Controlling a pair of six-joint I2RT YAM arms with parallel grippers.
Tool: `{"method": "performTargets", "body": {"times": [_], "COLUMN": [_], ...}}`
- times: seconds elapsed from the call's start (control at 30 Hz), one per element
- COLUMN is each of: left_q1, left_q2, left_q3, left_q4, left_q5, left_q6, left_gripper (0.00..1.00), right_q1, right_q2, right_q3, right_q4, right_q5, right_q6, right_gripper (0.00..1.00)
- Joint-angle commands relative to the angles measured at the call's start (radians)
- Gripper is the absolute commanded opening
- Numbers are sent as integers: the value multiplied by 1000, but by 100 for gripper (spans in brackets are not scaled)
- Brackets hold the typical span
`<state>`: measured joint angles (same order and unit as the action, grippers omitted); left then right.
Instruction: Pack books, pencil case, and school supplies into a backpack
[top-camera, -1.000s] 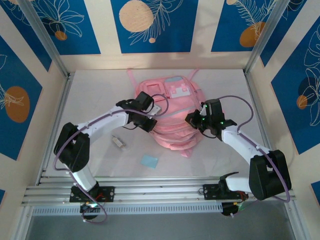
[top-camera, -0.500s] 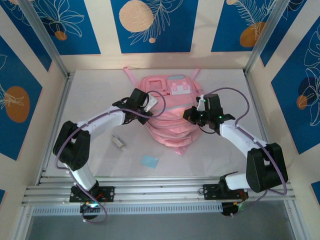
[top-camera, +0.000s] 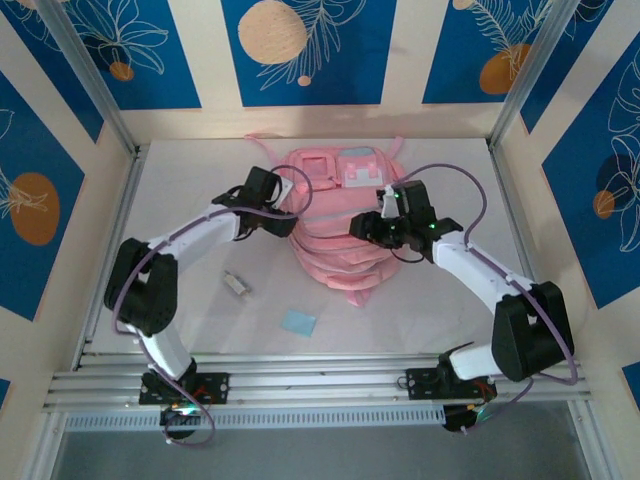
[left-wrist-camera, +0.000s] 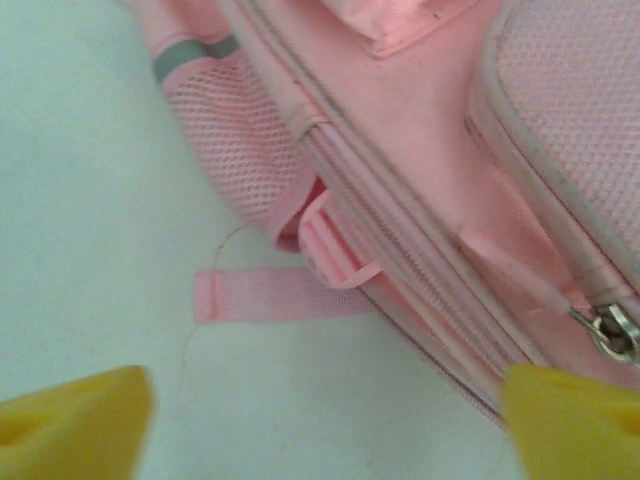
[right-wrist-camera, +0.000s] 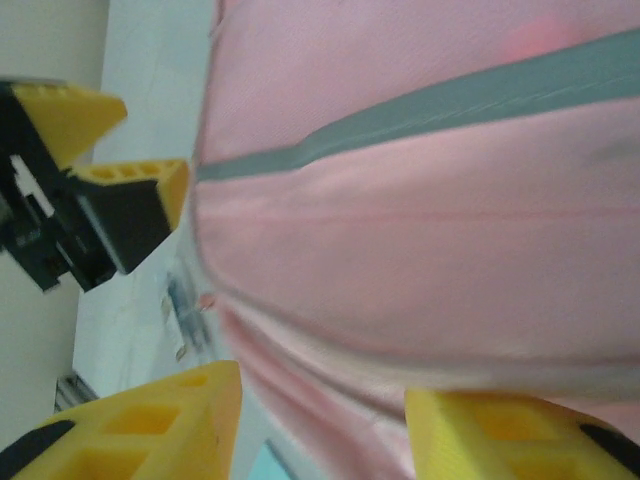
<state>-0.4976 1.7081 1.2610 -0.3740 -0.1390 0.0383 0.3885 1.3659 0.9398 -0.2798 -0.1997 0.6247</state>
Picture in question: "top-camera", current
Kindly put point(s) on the pink backpack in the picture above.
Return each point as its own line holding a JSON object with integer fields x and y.
{"x": 340, "y": 270}

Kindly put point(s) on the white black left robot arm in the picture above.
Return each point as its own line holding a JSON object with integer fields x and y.
{"x": 165, "y": 350}

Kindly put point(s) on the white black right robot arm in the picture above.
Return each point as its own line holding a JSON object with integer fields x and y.
{"x": 470, "y": 270}

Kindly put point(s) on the light blue sticky notes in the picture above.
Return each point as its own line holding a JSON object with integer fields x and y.
{"x": 299, "y": 322}

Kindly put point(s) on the black controller board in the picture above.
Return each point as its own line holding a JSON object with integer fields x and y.
{"x": 455, "y": 422}
{"x": 172, "y": 417}

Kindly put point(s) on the aluminium table side rail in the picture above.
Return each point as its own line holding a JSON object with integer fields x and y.
{"x": 122, "y": 200}
{"x": 500, "y": 170}

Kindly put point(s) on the aluminium frame rail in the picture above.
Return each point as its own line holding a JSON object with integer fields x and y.
{"x": 325, "y": 380}

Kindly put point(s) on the aluminium frame post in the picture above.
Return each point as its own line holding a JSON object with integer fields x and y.
{"x": 95, "y": 80}
{"x": 530, "y": 65}

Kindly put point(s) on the aluminium frame leg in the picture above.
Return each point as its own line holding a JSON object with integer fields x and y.
{"x": 47, "y": 445}
{"x": 587, "y": 440}

